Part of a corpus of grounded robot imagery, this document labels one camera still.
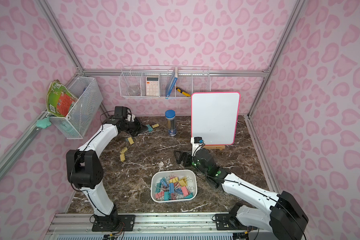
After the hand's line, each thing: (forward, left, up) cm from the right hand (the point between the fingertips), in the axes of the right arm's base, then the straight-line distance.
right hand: (179, 152), depth 76 cm
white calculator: (+41, +18, +11) cm, 47 cm away
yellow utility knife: (+41, -2, +6) cm, 41 cm away
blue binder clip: (-13, +4, -14) cm, 20 cm away
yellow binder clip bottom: (+6, +37, -18) cm, 42 cm away
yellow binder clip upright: (+19, +35, -18) cm, 44 cm away
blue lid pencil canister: (+28, +7, -2) cm, 29 cm away
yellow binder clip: (+34, +21, -19) cm, 44 cm away
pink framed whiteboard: (+23, -20, +2) cm, 30 cm away
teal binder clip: (+20, +20, -6) cm, 29 cm away
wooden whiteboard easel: (+13, -22, -15) cm, 29 cm away
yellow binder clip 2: (+11, +39, -18) cm, 44 cm away
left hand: (+21, +21, -1) cm, 29 cm away
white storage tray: (-9, -3, -16) cm, 19 cm away
